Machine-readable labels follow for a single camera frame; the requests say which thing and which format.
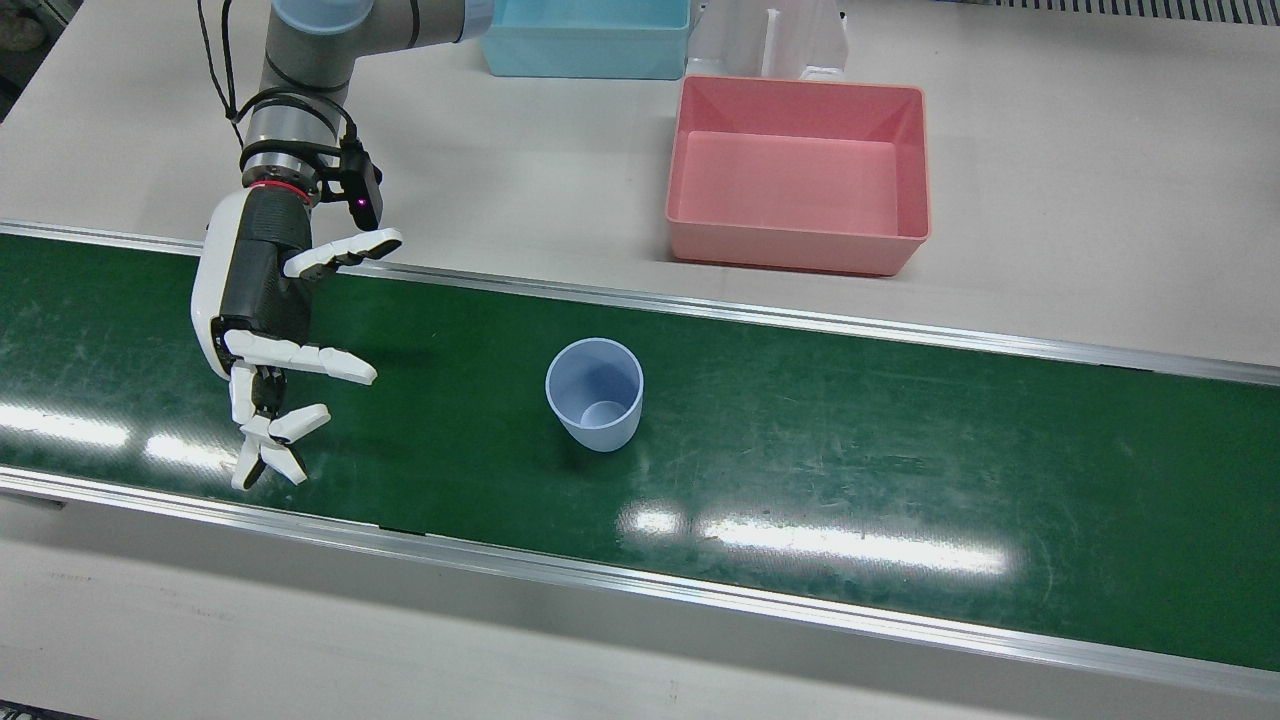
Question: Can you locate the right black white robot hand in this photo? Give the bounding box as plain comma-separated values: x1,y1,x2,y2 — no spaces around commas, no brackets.
190,183,404,491

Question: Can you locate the light blue plastic cup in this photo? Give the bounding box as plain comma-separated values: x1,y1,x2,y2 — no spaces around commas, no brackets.
545,338,645,453

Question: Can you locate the blue plastic box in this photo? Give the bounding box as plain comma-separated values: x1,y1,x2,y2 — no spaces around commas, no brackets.
480,0,693,80

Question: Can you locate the pink plastic box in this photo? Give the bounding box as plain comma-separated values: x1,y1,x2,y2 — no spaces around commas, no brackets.
666,75,932,277

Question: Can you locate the white plastic holder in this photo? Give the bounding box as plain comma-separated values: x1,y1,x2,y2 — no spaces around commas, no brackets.
686,0,851,83

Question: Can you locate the green conveyor belt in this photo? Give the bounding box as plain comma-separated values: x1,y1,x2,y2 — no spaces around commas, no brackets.
0,222,1280,701

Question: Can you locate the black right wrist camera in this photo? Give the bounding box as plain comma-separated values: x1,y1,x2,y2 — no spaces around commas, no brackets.
338,140,384,231

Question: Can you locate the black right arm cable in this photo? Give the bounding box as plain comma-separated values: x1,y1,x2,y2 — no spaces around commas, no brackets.
196,0,361,151

